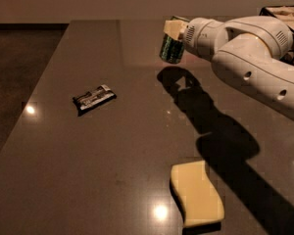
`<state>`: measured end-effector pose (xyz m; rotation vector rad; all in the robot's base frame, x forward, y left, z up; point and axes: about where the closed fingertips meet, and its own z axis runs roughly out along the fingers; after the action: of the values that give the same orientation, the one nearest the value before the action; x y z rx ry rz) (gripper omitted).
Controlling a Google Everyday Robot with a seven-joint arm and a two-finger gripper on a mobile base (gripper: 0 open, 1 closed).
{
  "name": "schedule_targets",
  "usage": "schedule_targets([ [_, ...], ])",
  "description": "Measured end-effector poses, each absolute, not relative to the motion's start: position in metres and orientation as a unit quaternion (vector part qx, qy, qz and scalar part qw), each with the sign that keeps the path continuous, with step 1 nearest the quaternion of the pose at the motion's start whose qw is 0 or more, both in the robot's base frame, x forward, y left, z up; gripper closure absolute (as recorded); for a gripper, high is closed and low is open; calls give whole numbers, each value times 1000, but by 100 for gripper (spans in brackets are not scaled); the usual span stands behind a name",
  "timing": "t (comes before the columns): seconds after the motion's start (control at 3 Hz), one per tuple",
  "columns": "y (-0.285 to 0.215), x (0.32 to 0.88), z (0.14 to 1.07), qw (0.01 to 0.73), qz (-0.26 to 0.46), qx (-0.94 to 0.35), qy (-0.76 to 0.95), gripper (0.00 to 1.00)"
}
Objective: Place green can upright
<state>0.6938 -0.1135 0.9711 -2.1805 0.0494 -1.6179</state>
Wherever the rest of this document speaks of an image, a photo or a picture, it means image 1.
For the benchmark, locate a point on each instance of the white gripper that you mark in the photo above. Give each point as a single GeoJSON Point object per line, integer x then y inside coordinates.
{"type": "Point", "coordinates": [195, 37]}

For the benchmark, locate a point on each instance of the black wire basket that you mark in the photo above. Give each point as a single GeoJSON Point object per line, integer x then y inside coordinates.
{"type": "Point", "coordinates": [285, 14]}

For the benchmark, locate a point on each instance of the green soda can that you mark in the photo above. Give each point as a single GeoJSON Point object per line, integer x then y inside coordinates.
{"type": "Point", "coordinates": [172, 50]}

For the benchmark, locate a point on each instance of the black snack wrapper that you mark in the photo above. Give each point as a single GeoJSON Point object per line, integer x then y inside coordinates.
{"type": "Point", "coordinates": [93, 98]}

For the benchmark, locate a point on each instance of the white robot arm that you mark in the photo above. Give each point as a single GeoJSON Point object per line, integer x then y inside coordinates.
{"type": "Point", "coordinates": [244, 53]}

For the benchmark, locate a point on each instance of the yellow sponge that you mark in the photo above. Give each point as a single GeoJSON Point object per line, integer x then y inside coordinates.
{"type": "Point", "coordinates": [199, 199]}

